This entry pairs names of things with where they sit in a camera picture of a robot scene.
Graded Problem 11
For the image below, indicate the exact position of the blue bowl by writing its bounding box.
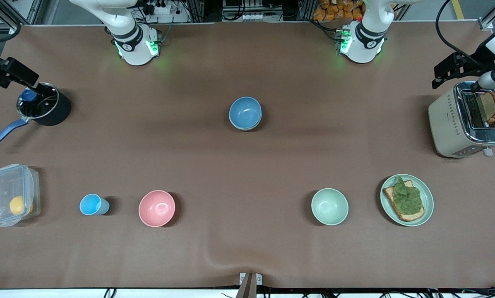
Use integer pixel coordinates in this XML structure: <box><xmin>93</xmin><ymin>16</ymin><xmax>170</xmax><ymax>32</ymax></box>
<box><xmin>229</xmin><ymin>96</ymin><xmax>262</xmax><ymax>129</ymax></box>

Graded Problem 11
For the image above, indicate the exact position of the light green bowl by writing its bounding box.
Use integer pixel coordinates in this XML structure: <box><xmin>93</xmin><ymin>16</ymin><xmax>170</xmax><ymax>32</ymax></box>
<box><xmin>311</xmin><ymin>188</ymin><xmax>349</xmax><ymax>226</ymax></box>
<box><xmin>230</xmin><ymin>118</ymin><xmax>261</xmax><ymax>132</ymax></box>

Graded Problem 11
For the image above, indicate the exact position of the pink bowl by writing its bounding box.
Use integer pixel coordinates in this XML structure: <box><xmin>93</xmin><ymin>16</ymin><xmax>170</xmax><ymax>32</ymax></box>
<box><xmin>138</xmin><ymin>190</ymin><xmax>176</xmax><ymax>228</ymax></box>

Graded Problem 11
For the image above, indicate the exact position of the glass lid with blue knob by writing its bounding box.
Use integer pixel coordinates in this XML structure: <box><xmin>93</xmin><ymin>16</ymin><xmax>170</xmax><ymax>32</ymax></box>
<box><xmin>17</xmin><ymin>83</ymin><xmax>60</xmax><ymax>119</ymax></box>

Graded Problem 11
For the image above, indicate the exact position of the beige and chrome toaster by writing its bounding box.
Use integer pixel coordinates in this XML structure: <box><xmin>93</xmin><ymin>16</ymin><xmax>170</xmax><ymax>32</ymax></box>
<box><xmin>428</xmin><ymin>82</ymin><xmax>495</xmax><ymax>159</ymax></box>

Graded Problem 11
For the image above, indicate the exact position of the brown toast slice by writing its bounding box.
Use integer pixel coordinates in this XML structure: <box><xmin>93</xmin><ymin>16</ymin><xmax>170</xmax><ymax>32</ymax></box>
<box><xmin>478</xmin><ymin>91</ymin><xmax>495</xmax><ymax>125</ymax></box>

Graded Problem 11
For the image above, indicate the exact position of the clear plastic lidded container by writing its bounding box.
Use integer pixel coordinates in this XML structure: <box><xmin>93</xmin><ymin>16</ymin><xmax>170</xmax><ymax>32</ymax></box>
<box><xmin>0</xmin><ymin>164</ymin><xmax>41</xmax><ymax>227</ymax></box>

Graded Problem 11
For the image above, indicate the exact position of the yellow lemon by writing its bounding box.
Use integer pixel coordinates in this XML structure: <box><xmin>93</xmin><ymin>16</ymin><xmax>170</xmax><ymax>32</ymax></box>
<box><xmin>9</xmin><ymin>195</ymin><xmax>34</xmax><ymax>216</ymax></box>

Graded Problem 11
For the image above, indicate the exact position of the light green plate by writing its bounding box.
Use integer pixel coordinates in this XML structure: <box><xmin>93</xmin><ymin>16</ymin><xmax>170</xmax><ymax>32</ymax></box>
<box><xmin>380</xmin><ymin>174</ymin><xmax>434</xmax><ymax>227</ymax></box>

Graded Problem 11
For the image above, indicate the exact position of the orange snack bag pile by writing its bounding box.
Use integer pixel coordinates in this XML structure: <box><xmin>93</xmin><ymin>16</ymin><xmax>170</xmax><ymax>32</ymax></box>
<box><xmin>312</xmin><ymin>0</ymin><xmax>364</xmax><ymax>22</ymax></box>

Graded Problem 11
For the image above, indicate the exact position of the light blue cup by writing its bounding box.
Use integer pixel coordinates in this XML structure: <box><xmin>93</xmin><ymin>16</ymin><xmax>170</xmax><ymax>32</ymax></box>
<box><xmin>79</xmin><ymin>193</ymin><xmax>110</xmax><ymax>216</ymax></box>

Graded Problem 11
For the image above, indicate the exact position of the green lettuce leaf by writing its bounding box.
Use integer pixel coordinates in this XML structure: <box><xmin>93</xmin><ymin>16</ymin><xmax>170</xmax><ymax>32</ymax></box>
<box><xmin>392</xmin><ymin>177</ymin><xmax>423</xmax><ymax>216</ymax></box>

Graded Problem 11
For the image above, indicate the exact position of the brown bread slice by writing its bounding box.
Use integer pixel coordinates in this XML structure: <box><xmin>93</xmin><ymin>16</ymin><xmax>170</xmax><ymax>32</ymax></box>
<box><xmin>383</xmin><ymin>179</ymin><xmax>425</xmax><ymax>222</ymax></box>

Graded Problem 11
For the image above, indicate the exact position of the brown table cloth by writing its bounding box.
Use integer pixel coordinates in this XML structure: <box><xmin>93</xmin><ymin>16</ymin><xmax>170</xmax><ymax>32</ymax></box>
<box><xmin>0</xmin><ymin>22</ymin><xmax>495</xmax><ymax>289</ymax></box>

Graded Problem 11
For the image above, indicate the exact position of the black pot with blue handle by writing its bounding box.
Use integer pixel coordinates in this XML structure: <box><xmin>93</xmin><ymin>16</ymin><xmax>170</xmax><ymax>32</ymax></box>
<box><xmin>0</xmin><ymin>82</ymin><xmax>71</xmax><ymax>150</ymax></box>

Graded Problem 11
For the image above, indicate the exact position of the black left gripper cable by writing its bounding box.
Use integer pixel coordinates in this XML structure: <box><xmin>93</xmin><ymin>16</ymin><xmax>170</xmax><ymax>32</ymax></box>
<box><xmin>435</xmin><ymin>0</ymin><xmax>482</xmax><ymax>63</ymax></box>

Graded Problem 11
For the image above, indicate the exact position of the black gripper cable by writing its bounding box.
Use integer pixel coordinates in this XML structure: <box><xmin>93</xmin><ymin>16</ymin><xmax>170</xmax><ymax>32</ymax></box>
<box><xmin>0</xmin><ymin>23</ymin><xmax>21</xmax><ymax>44</ymax></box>
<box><xmin>435</xmin><ymin>0</ymin><xmax>482</xmax><ymax>63</ymax></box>

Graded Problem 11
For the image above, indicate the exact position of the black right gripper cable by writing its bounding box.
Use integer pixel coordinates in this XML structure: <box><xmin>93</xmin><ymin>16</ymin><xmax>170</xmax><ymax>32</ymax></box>
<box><xmin>0</xmin><ymin>23</ymin><xmax>21</xmax><ymax>44</ymax></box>

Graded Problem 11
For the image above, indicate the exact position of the metal table edge bracket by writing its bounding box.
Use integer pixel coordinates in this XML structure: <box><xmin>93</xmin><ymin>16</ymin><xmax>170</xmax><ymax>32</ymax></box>
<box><xmin>236</xmin><ymin>272</ymin><xmax>263</xmax><ymax>298</ymax></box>

